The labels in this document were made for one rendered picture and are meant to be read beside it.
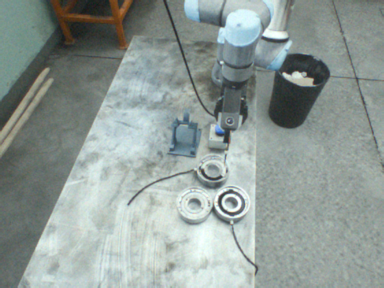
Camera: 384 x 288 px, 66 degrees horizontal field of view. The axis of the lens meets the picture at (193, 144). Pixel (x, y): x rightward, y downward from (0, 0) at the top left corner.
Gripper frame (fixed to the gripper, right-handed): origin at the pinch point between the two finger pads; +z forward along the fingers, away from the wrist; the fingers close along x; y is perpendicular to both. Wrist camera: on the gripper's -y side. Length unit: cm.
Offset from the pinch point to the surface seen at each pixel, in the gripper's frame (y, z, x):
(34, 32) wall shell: 136, 67, 170
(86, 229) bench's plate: -33, 13, 36
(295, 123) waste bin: 90, 88, -45
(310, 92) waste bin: 87, 56, -46
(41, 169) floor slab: 26, 93, 117
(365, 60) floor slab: 182, 94, -110
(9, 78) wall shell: 88, 76, 168
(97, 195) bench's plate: -22.2, 12.9, 37.0
